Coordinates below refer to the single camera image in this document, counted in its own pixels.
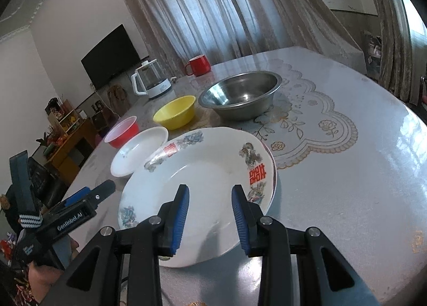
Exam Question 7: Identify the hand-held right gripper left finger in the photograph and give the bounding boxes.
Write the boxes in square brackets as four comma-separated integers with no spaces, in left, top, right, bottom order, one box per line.
[42,184,191,306]

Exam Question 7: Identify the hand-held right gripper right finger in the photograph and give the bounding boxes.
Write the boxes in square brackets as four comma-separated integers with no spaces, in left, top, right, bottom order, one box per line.
[231,184,381,306]

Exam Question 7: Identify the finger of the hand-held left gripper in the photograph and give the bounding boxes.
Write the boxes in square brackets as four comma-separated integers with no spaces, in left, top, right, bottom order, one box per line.
[87,179,116,205]
[64,187,91,208]

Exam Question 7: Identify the small plain white plate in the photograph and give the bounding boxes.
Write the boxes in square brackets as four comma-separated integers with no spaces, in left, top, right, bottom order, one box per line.
[111,126,169,178]

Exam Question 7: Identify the yellow plastic bowl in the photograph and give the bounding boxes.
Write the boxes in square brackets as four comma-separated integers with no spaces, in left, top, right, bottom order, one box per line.
[153,95,196,131]

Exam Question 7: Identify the stainless steel bowl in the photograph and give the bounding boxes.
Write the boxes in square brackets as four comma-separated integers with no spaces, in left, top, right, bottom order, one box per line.
[198,71,283,122]

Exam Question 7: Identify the person's left forearm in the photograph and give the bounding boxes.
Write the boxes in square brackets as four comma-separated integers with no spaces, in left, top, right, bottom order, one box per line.
[10,268,50,306]

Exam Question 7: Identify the person's left hand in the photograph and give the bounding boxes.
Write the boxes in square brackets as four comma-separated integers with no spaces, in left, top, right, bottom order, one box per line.
[28,237,80,296]

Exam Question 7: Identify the black sofa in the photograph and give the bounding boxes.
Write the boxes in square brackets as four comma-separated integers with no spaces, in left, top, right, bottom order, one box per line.
[27,157,69,208]

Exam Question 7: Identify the yellow wooden desk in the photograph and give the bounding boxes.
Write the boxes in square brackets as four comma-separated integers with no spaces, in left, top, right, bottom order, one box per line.
[45,117,101,186]

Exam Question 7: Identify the red plastic bowl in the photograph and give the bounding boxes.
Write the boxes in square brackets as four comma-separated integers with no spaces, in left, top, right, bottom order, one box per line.
[104,117,139,148]

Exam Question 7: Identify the small wooden shelf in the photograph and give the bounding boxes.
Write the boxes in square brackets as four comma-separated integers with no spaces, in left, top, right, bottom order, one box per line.
[45,98,83,136]

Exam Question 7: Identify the carved wooden chair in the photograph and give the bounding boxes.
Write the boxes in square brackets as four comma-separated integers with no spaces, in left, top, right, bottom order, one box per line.
[107,84,127,116]

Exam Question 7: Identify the white electric glass kettle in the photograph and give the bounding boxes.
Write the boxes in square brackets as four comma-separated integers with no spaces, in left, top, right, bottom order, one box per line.
[131,58,173,100]

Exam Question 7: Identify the white lace table mat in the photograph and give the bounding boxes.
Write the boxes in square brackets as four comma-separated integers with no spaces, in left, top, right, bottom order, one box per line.
[200,59,359,170]

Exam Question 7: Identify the red mug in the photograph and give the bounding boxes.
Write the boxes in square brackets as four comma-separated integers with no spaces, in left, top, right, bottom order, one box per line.
[185,55,211,77]

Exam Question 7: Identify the wide beige sheer curtain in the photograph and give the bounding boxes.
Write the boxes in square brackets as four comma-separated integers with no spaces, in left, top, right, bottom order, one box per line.
[107,0,364,74]

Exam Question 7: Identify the narrow beige curtain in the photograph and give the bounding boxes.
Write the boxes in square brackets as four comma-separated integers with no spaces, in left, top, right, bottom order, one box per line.
[358,0,421,104]

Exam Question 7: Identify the black wall television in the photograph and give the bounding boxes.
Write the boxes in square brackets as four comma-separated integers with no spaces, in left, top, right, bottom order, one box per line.
[81,24,141,90]

